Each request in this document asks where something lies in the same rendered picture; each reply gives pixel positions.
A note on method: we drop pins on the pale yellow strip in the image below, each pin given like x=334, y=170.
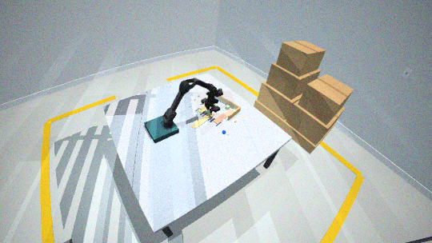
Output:
x=201, y=120

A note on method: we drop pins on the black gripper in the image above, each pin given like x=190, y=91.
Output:
x=210, y=103

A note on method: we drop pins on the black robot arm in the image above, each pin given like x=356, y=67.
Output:
x=183, y=88

